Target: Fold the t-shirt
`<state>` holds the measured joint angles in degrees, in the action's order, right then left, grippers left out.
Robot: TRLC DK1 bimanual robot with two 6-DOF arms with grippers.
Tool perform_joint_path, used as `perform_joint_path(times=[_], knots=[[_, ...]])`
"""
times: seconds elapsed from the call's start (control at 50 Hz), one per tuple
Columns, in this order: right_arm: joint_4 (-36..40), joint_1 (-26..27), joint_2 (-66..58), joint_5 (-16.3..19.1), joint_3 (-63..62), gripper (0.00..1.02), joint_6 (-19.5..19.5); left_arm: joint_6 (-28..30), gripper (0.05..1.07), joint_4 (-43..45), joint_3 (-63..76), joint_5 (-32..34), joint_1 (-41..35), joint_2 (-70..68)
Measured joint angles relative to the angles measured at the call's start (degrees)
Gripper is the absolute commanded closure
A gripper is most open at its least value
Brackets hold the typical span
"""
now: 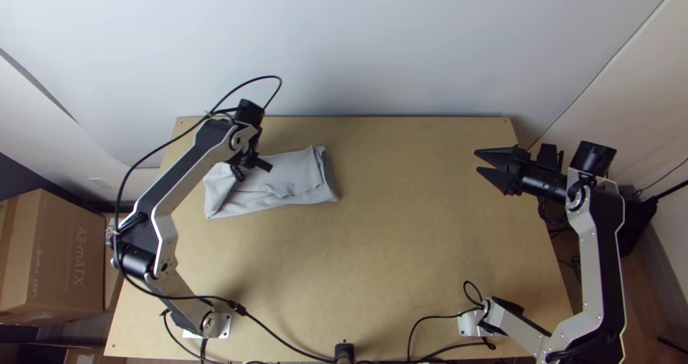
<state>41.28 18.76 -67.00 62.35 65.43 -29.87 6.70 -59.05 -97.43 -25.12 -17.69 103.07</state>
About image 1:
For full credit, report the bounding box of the grey t-shirt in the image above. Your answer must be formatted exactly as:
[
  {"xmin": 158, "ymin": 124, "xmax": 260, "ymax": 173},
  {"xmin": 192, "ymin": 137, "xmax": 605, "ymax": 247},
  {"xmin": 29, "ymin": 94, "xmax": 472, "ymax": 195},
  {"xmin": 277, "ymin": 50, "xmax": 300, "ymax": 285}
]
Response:
[{"xmin": 203, "ymin": 145, "xmax": 341, "ymax": 221}]

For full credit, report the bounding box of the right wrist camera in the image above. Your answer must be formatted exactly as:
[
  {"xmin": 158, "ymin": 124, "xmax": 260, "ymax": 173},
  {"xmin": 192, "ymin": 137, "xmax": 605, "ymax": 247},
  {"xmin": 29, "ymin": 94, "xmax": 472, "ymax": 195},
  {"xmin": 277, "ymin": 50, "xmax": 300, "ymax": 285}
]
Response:
[{"xmin": 536, "ymin": 143, "xmax": 565, "ymax": 173}]

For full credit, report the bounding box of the black cable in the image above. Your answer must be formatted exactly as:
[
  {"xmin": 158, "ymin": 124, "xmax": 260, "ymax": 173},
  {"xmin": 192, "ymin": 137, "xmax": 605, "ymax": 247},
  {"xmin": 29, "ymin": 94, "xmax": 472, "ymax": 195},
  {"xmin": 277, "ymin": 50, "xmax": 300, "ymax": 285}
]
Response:
[
  {"xmin": 631, "ymin": 156, "xmax": 688, "ymax": 199},
  {"xmin": 160, "ymin": 308, "xmax": 211, "ymax": 364},
  {"xmin": 406, "ymin": 279, "xmax": 497, "ymax": 364},
  {"xmin": 110, "ymin": 75, "xmax": 345, "ymax": 364}
]

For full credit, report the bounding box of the brown cardboard box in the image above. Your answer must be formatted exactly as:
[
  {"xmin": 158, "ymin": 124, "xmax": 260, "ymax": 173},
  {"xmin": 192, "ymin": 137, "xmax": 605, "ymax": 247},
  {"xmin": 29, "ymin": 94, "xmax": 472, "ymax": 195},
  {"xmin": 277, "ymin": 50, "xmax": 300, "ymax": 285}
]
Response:
[{"xmin": 0, "ymin": 187, "xmax": 108, "ymax": 328}]

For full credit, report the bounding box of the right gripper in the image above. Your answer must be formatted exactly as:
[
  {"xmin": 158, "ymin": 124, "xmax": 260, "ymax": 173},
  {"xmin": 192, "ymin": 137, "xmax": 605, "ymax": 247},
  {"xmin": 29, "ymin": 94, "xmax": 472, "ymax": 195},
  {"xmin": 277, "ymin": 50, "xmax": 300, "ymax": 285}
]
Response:
[{"xmin": 473, "ymin": 144, "xmax": 534, "ymax": 196}]

